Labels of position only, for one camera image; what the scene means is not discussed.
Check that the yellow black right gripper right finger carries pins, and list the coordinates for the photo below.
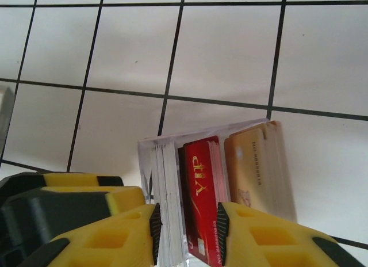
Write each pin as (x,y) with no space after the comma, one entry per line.
(273,244)

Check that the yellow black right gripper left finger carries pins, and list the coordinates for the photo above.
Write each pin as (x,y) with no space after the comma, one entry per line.
(115,244)

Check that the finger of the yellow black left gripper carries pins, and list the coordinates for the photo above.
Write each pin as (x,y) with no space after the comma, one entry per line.
(72,181)
(57,215)

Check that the red VIP credit card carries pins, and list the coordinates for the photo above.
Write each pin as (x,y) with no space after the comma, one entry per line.
(201,192)

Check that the silver credit card stack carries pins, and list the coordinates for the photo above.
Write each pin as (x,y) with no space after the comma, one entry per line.
(169,192)

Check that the gold credit card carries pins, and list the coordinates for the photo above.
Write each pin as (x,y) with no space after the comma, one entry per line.
(253,169)

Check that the black credit card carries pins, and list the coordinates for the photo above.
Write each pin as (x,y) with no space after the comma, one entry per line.
(181,169)

